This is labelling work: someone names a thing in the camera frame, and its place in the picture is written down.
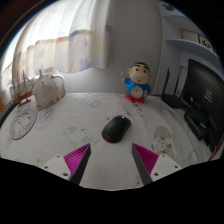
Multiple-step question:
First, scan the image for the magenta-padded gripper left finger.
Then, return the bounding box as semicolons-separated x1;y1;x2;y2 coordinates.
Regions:
41;143;92;186

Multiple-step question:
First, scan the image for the white printed tablecloth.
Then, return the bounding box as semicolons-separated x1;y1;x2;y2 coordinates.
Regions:
0;91;214;191

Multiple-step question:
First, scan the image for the white star-printed curtain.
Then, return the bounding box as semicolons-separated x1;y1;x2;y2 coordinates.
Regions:
0;0;113;91

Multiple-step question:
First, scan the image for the white wall shelf unit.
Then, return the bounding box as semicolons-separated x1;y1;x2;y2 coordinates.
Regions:
156;1;224;98

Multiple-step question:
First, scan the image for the white radiator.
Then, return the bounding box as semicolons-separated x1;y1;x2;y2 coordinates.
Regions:
33;73;66;88

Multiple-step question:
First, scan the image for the cartoon boy clock figure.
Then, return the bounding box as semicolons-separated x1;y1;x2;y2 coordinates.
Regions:
120;60;153;104

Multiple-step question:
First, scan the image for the large white conch shell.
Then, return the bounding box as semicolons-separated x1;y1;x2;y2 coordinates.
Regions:
32;69;67;111

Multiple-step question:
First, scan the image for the black router with antennas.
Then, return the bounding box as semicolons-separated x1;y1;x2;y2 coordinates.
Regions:
160;68;191;110

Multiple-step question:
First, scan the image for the round purple printed mouse pad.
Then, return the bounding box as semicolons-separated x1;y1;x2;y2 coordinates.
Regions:
8;107;38;141

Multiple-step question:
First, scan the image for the black computer monitor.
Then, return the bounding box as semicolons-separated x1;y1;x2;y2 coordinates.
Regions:
181;58;224;148

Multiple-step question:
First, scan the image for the wooden model sailing ship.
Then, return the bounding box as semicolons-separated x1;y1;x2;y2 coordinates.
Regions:
9;69;37;108

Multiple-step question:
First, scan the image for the black computer mouse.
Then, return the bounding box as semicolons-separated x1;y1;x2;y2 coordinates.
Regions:
100;114;132;144

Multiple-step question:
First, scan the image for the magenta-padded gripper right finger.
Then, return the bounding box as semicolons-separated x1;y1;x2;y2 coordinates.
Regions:
131;143;183;186

